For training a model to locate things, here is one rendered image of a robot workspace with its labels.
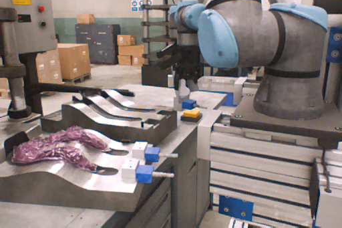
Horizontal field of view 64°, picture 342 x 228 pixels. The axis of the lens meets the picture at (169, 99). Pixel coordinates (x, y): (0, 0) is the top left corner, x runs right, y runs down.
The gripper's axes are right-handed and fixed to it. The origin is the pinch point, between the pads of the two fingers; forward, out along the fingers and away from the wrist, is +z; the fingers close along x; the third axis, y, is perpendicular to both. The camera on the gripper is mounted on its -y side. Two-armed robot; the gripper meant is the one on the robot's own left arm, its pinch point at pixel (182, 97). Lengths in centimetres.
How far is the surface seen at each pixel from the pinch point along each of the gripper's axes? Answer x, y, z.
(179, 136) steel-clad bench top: -2.3, 0.2, 15.1
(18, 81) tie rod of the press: -22, -76, -2
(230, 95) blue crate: 285, -92, 79
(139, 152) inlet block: -32.0, 5.1, 8.0
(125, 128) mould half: -21.8, -9.5, 7.0
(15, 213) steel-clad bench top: -62, -8, 15
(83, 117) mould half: -25.0, -27.8, 5.7
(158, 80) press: 316, -244, 79
